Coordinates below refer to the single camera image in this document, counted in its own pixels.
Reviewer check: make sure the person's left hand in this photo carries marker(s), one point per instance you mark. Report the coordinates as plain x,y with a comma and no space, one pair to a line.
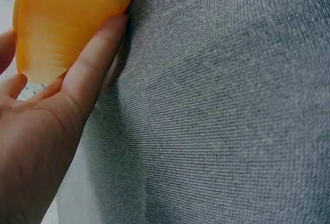
38,141

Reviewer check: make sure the person's left fingers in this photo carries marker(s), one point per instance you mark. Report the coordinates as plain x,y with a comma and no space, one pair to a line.
13,84

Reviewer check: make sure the orange translucent plastic container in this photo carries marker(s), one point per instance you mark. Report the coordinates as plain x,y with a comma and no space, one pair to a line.
59,22

